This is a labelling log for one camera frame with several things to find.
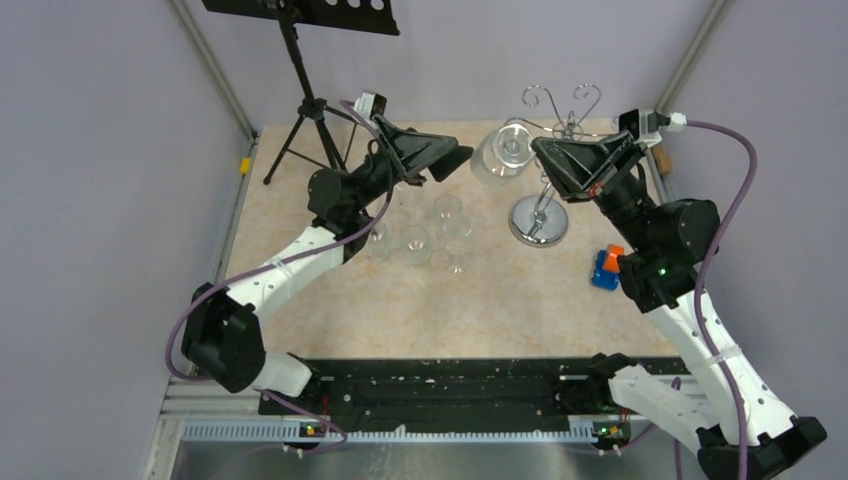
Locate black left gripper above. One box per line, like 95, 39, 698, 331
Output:
350, 114, 475, 213

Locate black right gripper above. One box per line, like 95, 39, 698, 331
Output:
529, 131, 655, 252

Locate ribbed clear wine glass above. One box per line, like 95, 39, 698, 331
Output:
367, 221, 392, 262

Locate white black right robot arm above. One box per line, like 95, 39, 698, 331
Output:
531, 131, 827, 479

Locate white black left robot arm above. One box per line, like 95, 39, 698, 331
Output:
177, 115, 474, 414

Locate chrome wine glass rack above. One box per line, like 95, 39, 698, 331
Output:
508, 83, 641, 248

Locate blue orange toy truck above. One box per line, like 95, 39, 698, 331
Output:
590, 244, 625, 291

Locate black music stand tripod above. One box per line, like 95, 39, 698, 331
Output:
203, 0, 400, 185

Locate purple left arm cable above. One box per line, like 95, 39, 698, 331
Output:
164, 99, 399, 458

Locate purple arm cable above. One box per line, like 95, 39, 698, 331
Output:
672, 119, 760, 480
164, 99, 399, 458

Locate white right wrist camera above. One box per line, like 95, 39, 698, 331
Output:
618, 109, 687, 148

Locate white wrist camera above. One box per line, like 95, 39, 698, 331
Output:
354, 91, 387, 120
618, 109, 687, 148

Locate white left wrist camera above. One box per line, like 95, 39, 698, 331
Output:
354, 91, 387, 120

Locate wooden block at wall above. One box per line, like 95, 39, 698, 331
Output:
652, 145, 673, 176

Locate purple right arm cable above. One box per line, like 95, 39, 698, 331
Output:
672, 119, 760, 480

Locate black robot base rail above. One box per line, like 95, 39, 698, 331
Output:
258, 354, 655, 450

